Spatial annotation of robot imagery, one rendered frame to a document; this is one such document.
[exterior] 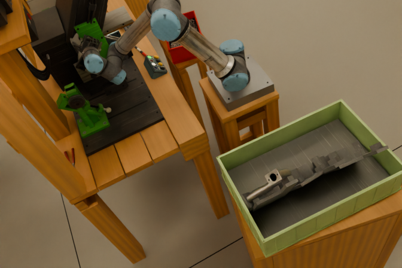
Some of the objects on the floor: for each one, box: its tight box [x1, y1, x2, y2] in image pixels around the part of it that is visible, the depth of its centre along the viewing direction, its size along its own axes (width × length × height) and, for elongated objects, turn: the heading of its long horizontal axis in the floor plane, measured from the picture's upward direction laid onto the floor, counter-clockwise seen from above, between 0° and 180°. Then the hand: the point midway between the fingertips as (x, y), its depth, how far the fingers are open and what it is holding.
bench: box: [33, 11, 230, 264], centre depth 256 cm, size 70×149×88 cm, turn 34°
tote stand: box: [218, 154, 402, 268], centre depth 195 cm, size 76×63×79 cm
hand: (85, 44), depth 191 cm, fingers open, 14 cm apart
